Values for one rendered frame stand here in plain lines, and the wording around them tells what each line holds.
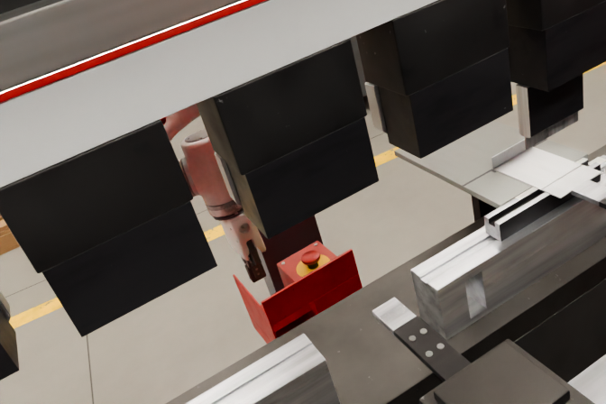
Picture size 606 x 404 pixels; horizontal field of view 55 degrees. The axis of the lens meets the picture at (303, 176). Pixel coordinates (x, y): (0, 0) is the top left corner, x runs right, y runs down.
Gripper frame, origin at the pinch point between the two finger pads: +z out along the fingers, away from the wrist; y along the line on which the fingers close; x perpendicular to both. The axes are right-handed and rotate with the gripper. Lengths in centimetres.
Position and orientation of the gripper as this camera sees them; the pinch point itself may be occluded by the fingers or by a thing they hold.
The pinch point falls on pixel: (255, 270)
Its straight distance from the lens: 123.3
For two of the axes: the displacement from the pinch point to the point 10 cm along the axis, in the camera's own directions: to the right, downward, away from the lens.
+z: 2.9, 8.7, 4.1
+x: -8.4, 4.4, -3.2
